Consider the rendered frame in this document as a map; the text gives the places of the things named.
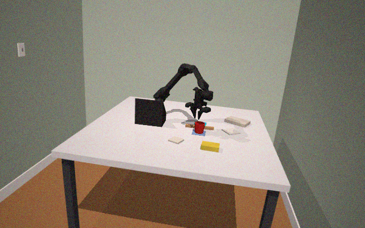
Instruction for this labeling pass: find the yellow rectangular block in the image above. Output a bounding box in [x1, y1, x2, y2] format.
[201, 141, 220, 152]

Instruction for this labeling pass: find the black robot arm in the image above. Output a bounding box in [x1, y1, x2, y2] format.
[153, 63, 213, 102]

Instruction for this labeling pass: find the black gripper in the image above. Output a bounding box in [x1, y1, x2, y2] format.
[185, 98, 211, 120]

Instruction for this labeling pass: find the beige flat square tile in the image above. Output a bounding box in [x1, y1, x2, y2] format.
[168, 136, 184, 144]

